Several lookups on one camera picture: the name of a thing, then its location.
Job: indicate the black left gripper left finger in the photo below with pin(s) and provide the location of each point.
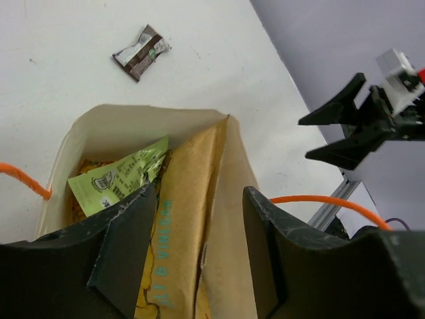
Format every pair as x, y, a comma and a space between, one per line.
91, 269

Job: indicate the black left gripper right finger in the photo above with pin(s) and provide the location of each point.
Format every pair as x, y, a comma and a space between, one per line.
301, 272

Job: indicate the beige paper gift bag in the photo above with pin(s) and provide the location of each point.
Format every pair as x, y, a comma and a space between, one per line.
110, 133

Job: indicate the large tan chip bag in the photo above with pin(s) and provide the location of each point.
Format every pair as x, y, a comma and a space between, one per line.
171, 272

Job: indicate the small green candy packet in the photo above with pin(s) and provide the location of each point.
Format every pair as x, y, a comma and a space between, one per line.
136, 170

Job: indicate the brown chocolate bar wrapper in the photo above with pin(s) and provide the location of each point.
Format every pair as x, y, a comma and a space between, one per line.
136, 59

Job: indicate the aluminium table front rail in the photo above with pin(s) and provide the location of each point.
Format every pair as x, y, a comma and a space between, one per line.
327, 212

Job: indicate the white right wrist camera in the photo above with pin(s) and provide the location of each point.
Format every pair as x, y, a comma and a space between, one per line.
402, 84

